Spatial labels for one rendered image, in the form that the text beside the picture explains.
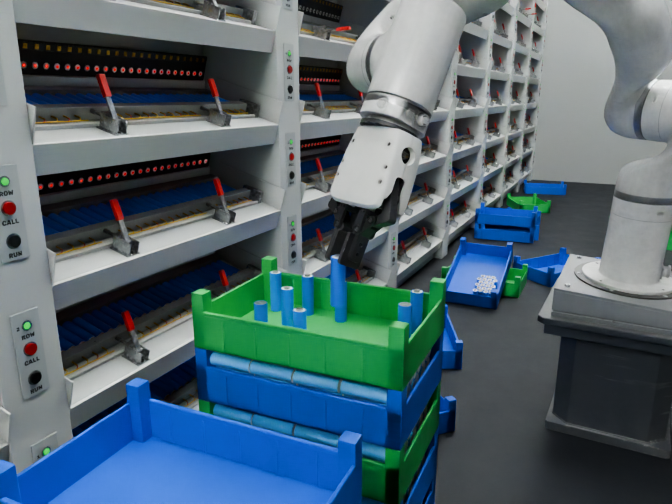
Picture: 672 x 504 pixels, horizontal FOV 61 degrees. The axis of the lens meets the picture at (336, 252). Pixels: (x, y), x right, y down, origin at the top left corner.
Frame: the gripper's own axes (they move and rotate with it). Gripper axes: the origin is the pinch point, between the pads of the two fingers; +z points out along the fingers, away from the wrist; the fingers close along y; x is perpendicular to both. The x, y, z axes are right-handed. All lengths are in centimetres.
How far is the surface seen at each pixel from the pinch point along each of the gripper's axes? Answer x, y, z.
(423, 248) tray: -136, 116, -13
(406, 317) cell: -11.3, -2.8, 5.8
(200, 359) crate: 5.2, 15.3, 21.2
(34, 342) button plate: 22.9, 28.1, 26.6
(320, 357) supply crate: -1.5, -0.7, 13.7
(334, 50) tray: -33, 73, -48
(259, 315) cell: 2.6, 9.1, 12.2
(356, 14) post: -55, 103, -74
